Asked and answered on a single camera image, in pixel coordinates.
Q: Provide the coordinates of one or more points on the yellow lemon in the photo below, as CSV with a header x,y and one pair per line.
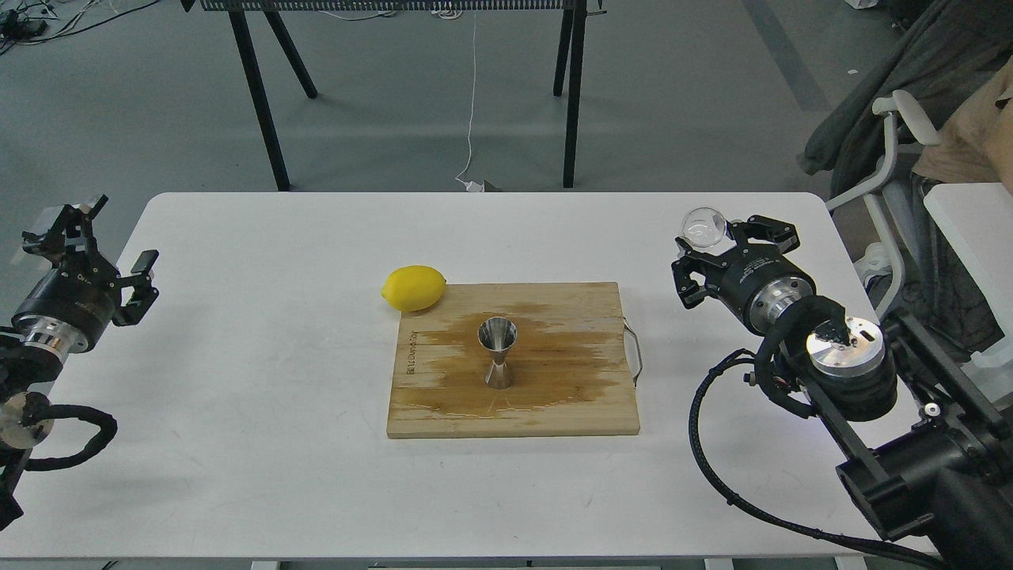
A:
x,y
413,288

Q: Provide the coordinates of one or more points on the steel jigger measuring cup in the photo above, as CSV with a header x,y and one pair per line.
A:
x,y
498,335

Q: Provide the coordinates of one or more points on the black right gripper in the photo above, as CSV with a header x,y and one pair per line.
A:
x,y
752,278

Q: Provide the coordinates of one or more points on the white office chair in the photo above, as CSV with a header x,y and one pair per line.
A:
x,y
959,209

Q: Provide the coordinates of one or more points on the black metal frame table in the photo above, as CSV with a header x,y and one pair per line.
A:
x,y
378,72

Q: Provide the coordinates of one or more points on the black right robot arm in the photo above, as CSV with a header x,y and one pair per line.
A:
x,y
927,454

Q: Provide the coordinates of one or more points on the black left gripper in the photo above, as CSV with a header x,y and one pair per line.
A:
x,y
81,289

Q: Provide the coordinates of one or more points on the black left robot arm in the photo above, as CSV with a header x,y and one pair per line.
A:
x,y
27,416

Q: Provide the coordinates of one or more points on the clear glass cup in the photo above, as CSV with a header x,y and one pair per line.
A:
x,y
705,230

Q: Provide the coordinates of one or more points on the grey jacket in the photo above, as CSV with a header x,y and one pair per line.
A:
x,y
952,49

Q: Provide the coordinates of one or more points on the wooden cutting board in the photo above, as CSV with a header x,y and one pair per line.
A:
x,y
571,373

